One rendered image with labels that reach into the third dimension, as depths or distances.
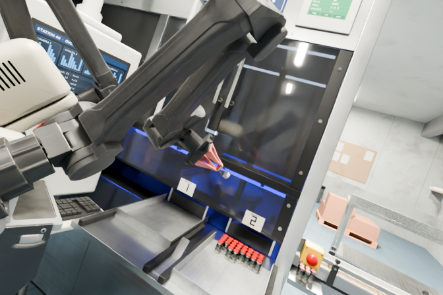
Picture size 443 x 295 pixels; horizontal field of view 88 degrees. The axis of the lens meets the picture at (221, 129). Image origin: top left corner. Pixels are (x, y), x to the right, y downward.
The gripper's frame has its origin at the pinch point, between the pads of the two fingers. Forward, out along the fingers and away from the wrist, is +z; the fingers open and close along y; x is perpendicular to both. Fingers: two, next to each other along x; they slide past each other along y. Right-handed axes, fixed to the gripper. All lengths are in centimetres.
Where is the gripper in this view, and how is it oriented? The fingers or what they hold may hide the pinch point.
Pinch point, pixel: (218, 166)
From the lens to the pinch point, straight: 71.9
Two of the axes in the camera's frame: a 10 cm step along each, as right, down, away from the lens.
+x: 0.5, -3.0, 9.5
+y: 7.0, -6.7, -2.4
